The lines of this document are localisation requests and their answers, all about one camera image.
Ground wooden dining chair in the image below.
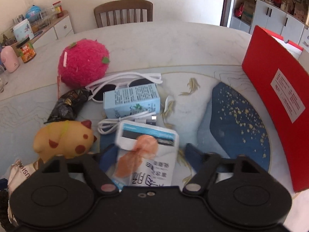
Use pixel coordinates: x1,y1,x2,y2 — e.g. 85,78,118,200
94,0,154,28

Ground white usb cable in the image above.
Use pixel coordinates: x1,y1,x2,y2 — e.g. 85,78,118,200
97,110,158,135

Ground white blue snack packet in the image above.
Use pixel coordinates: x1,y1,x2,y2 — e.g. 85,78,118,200
112,120,179,190

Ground grey wall cabinet unit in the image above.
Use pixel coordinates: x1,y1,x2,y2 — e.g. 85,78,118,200
222,0,308,50

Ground black snack wrapper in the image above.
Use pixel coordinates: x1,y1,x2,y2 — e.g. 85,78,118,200
45,88,92,124

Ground sauce jar black lid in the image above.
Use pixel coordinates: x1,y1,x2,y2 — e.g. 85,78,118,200
16,40,36,63

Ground red cardboard shoe box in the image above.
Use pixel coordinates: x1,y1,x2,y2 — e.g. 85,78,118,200
242,26,308,192

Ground pink small bottle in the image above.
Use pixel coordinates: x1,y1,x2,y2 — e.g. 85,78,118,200
1,46,20,73

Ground pink fuzzy strawberry plush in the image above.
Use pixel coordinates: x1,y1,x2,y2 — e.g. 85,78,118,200
58,39,110,89

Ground white patterned cup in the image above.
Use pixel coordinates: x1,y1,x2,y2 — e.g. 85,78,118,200
13,19,34,42

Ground light blue small carton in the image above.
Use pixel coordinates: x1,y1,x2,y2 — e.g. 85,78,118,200
103,83,160,118

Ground silver foil snack bag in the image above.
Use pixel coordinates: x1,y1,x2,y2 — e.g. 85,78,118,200
7,159,43,227

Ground yellow capybara toy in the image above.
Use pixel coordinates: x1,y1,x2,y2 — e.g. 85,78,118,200
33,120,97,162

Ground white sideboard cabinet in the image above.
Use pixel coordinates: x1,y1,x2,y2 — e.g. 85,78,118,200
31,10,74,49

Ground white sunglasses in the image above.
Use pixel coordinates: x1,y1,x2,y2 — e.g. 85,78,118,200
86,72,163,103

